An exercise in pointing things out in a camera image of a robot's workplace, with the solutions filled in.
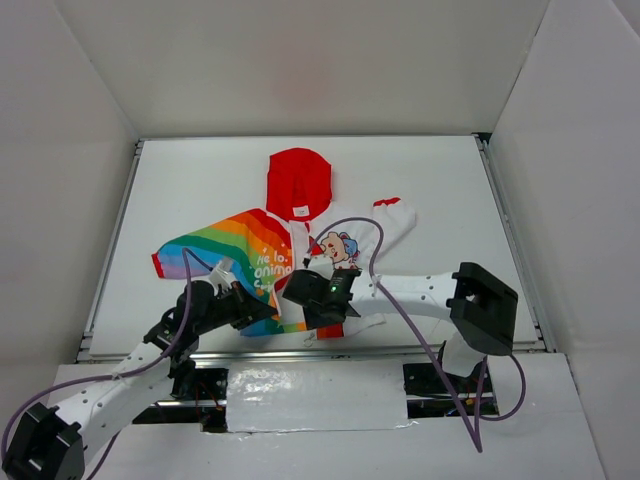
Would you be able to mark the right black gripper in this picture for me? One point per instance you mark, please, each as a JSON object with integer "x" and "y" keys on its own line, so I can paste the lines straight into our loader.
{"x": 298, "y": 288}

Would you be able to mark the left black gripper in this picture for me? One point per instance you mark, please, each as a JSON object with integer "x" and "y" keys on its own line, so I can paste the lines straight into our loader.
{"x": 239, "y": 305}

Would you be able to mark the rainbow hooded kids jacket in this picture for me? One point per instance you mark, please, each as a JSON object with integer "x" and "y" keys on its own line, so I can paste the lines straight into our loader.
{"x": 266, "y": 244}

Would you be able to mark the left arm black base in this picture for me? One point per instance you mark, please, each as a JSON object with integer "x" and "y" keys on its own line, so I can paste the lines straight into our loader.
{"x": 205, "y": 403}

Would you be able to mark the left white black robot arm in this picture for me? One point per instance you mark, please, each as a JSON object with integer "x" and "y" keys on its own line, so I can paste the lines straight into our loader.
{"x": 60, "y": 441}

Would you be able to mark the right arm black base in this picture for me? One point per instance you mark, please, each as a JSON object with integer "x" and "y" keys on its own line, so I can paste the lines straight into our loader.
{"x": 424, "y": 388}

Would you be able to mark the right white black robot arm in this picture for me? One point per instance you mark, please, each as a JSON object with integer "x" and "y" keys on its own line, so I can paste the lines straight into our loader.
{"x": 480, "y": 306}

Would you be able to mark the white foil covered panel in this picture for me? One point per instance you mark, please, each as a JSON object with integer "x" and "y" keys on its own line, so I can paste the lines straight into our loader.
{"x": 335, "y": 395}

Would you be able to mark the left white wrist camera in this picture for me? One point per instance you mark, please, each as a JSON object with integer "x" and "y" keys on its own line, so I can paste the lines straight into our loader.
{"x": 222, "y": 278}

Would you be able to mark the aluminium front rail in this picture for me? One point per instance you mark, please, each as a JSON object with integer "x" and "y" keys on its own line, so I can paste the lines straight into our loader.
{"x": 308, "y": 355}

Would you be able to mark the aluminium rail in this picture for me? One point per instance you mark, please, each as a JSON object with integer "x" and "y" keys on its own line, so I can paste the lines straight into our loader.
{"x": 533, "y": 299}
{"x": 112, "y": 240}
{"x": 308, "y": 355}

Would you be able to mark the aluminium left side rail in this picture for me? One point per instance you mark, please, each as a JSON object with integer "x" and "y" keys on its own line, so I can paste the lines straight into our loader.
{"x": 112, "y": 240}

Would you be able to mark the aluminium right side rail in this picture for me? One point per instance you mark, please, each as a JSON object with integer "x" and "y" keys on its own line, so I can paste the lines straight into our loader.
{"x": 533, "y": 299}

